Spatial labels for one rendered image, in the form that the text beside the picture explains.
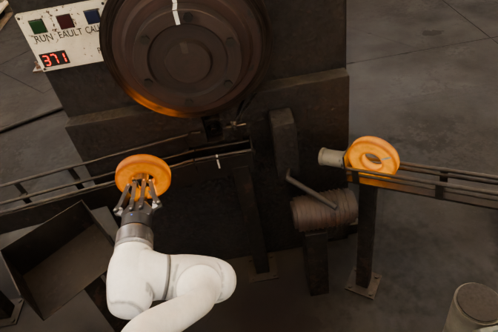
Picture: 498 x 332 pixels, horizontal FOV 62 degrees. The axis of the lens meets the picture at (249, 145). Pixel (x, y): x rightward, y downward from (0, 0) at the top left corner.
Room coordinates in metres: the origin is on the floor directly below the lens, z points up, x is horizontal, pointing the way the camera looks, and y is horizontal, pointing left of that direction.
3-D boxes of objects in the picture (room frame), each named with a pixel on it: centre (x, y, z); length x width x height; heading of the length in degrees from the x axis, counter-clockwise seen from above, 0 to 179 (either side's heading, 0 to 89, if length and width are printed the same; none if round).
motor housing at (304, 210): (0.96, -0.22, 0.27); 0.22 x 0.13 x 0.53; 89
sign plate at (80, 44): (1.22, 0.45, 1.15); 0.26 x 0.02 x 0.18; 89
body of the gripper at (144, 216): (0.75, 0.32, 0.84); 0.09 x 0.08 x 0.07; 179
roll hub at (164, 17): (1.00, 0.11, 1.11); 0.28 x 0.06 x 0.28; 89
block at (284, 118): (1.11, -0.12, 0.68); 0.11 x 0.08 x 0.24; 179
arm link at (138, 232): (0.67, 0.32, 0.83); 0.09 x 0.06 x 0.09; 89
